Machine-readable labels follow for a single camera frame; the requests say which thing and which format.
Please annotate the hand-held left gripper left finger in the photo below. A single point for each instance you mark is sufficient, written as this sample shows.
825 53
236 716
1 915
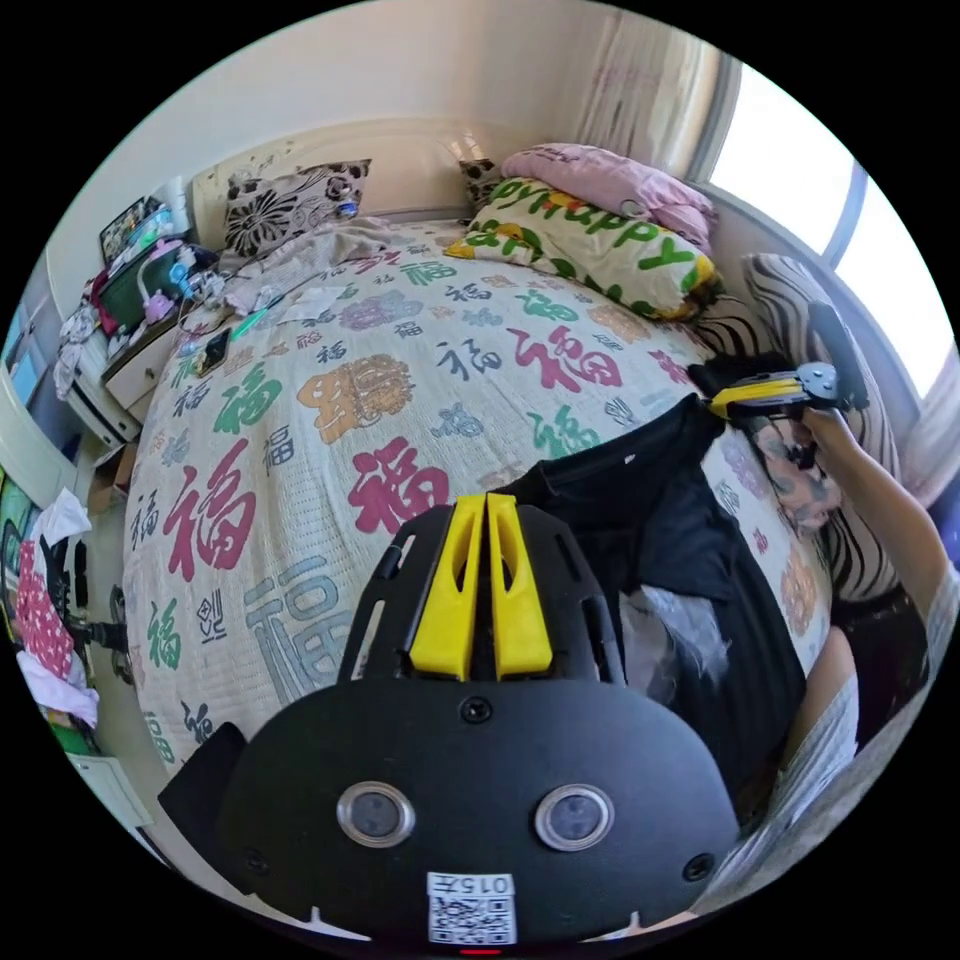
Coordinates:
450 600

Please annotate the person's body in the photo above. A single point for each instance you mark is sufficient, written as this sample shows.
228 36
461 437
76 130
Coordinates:
817 780

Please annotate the small black floral pillow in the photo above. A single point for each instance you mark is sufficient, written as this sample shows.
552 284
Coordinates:
477 180

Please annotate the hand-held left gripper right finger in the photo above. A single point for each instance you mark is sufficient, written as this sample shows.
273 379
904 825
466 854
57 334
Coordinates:
519 607

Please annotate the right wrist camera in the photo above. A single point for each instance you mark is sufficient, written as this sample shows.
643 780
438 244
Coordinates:
837 334

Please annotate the beige blanket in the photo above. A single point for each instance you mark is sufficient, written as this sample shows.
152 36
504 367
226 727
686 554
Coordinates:
341 241

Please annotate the window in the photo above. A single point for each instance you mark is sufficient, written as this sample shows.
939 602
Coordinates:
787 150

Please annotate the large black floral pillow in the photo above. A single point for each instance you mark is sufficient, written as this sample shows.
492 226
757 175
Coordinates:
289 204

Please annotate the folded quilt with green print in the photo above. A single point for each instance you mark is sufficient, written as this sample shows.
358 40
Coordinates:
592 241

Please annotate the bed with printed quilt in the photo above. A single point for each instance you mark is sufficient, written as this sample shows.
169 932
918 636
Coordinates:
315 465

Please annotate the zebra striped cushion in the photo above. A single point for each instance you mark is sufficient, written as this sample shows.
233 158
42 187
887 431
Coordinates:
780 296

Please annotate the white bedside cabinet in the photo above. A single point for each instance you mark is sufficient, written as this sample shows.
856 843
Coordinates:
131 373

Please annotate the pale curtain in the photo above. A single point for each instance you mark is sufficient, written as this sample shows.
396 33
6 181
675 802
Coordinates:
645 82

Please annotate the black phone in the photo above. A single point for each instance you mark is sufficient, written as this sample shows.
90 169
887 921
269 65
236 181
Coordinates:
214 349

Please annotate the person's right hand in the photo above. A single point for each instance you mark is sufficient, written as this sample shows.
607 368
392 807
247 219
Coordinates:
791 469

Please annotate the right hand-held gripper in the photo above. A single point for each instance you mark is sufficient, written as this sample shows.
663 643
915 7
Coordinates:
823 386

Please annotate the pile of clothes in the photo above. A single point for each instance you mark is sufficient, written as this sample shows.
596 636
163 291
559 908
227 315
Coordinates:
46 607

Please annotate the black t-shirt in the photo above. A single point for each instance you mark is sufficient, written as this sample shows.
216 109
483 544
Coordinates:
660 540

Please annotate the person's right forearm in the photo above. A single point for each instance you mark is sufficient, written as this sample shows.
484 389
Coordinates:
881 495

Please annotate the pink folded blanket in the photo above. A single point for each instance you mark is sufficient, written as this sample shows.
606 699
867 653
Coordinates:
622 184

